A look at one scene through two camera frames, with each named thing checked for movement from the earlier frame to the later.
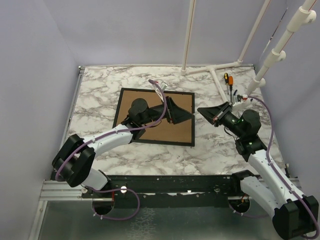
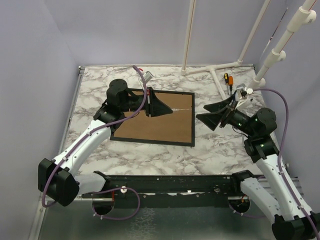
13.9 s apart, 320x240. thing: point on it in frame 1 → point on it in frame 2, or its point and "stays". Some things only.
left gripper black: (176, 114) → (154, 107)
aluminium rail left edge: (73, 103) stays
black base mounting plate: (167, 191) stays
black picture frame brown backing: (180, 134) stays
